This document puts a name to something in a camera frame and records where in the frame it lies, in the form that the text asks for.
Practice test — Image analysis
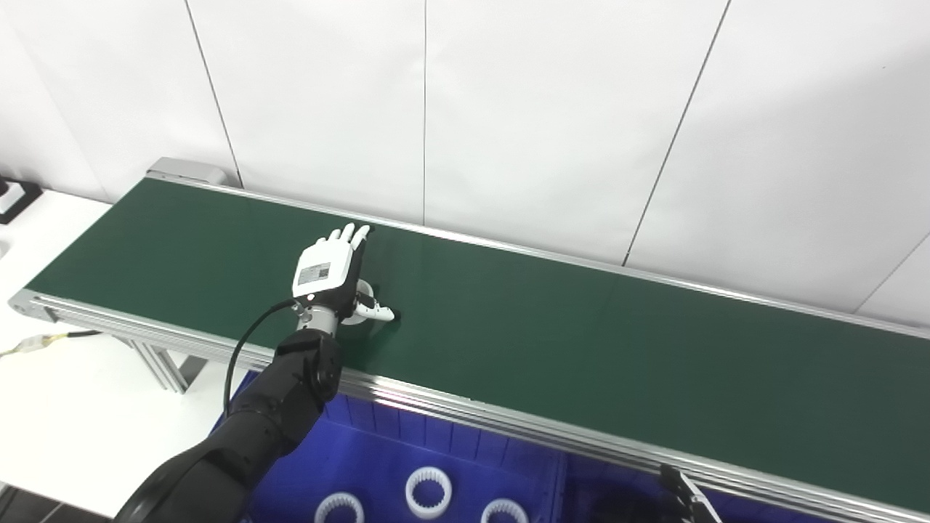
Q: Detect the cable with white connector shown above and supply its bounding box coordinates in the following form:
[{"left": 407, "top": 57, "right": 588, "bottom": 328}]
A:
[{"left": 0, "top": 329, "right": 102, "bottom": 358}]

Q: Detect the green conveyor belt aluminium frame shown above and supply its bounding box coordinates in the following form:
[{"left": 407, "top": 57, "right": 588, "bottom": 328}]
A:
[{"left": 9, "top": 174, "right": 930, "bottom": 523}]

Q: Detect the aluminium conveyor support leg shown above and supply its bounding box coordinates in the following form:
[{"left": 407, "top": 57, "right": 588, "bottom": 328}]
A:
[{"left": 109, "top": 334, "right": 211, "bottom": 394}]

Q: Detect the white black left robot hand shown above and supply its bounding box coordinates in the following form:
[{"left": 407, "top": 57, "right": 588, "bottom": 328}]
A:
[{"left": 292, "top": 223, "right": 396, "bottom": 325}]

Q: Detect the blue bin with black parts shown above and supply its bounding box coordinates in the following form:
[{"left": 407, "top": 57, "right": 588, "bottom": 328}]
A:
[{"left": 556, "top": 454, "right": 836, "bottom": 523}]

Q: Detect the white toothed plastic ring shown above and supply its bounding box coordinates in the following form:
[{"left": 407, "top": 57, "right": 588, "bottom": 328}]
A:
[
  {"left": 314, "top": 492, "right": 365, "bottom": 523},
  {"left": 405, "top": 466, "right": 453, "bottom": 520},
  {"left": 340, "top": 282, "right": 379, "bottom": 326},
  {"left": 481, "top": 498, "right": 529, "bottom": 523}
]

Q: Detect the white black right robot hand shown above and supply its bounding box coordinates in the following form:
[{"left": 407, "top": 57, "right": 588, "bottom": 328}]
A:
[{"left": 660, "top": 465, "right": 720, "bottom": 523}]

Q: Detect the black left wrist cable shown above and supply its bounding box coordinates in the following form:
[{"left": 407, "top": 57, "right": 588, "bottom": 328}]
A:
[{"left": 222, "top": 298, "right": 300, "bottom": 418}]

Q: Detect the blue bin with white rings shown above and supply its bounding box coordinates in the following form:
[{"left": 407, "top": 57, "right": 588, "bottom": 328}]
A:
[{"left": 211, "top": 370, "right": 567, "bottom": 523}]

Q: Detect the grey conveyor end housing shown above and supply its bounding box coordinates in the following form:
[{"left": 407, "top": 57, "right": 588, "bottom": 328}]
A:
[{"left": 147, "top": 157, "right": 232, "bottom": 188}]

